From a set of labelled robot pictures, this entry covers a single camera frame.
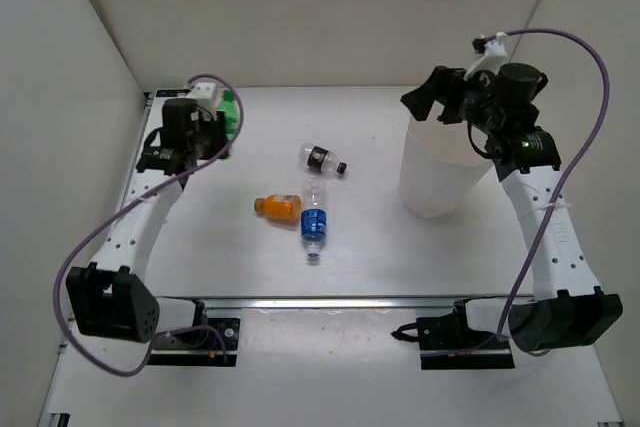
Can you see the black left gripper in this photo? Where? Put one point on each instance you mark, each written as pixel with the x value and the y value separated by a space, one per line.
pixel 217 126

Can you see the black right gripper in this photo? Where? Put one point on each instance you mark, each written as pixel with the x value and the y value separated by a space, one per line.
pixel 439 88

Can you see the green plastic bottle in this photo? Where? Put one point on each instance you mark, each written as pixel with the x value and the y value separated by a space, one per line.
pixel 228 105

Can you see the clear bottle blue label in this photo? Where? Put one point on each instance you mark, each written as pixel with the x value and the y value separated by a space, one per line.
pixel 313 220

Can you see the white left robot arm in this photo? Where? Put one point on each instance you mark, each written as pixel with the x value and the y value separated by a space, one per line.
pixel 109 297

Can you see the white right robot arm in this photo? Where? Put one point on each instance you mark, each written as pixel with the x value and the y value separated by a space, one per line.
pixel 569 307

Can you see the white plastic bin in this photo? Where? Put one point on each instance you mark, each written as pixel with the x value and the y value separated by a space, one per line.
pixel 439 167

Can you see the clear bottle black label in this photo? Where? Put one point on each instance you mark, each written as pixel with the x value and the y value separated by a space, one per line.
pixel 319 160

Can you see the orange juice bottle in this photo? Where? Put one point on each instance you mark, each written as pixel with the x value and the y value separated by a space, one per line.
pixel 279 208

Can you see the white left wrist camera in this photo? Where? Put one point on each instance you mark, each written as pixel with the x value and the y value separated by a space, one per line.
pixel 204 93

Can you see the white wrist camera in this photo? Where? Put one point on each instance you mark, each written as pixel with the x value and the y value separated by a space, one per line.
pixel 491 54
pixel 204 93

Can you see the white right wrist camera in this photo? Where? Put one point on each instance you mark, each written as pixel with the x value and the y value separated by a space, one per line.
pixel 491 54

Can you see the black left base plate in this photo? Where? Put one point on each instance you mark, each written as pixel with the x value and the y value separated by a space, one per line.
pixel 202 348

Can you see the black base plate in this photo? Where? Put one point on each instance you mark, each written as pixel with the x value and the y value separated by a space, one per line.
pixel 446 343
pixel 202 348

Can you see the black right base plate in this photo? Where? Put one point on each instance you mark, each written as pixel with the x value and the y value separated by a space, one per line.
pixel 446 343

